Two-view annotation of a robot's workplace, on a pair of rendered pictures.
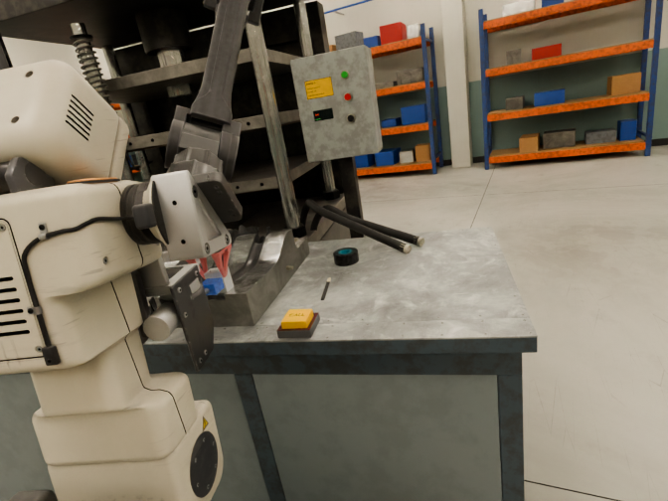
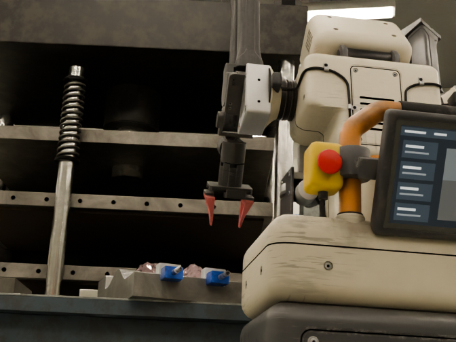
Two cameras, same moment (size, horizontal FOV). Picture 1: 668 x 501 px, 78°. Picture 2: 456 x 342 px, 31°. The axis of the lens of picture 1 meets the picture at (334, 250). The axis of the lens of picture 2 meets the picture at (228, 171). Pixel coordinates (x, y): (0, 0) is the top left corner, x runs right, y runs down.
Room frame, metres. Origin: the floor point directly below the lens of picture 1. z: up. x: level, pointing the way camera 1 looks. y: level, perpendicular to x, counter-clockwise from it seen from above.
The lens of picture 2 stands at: (-0.86, 1.10, 0.51)
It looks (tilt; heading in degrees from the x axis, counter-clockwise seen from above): 18 degrees up; 344
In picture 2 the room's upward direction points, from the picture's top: 3 degrees clockwise
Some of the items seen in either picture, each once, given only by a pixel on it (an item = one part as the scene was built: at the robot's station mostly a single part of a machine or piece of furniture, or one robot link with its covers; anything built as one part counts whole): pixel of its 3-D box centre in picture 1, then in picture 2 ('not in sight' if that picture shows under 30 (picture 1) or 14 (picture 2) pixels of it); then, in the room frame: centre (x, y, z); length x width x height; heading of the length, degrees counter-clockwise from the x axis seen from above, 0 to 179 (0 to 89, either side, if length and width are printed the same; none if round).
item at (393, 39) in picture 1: (373, 106); not in sight; (7.37, -1.08, 1.17); 2.06 x 0.65 x 2.34; 63
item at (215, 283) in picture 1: (209, 288); not in sight; (0.92, 0.31, 0.92); 0.13 x 0.05 x 0.05; 163
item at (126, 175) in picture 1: (128, 183); (58, 245); (1.92, 0.86, 1.10); 0.05 x 0.05 x 1.30
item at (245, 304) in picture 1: (243, 264); not in sight; (1.19, 0.28, 0.87); 0.50 x 0.26 x 0.14; 164
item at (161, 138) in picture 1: (197, 132); (124, 228); (2.25, 0.59, 1.27); 1.10 x 0.74 x 0.05; 74
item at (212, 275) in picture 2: not in sight; (218, 277); (0.94, 0.58, 0.86); 0.13 x 0.05 x 0.05; 1
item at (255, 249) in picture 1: (234, 251); not in sight; (1.18, 0.29, 0.92); 0.35 x 0.16 x 0.09; 164
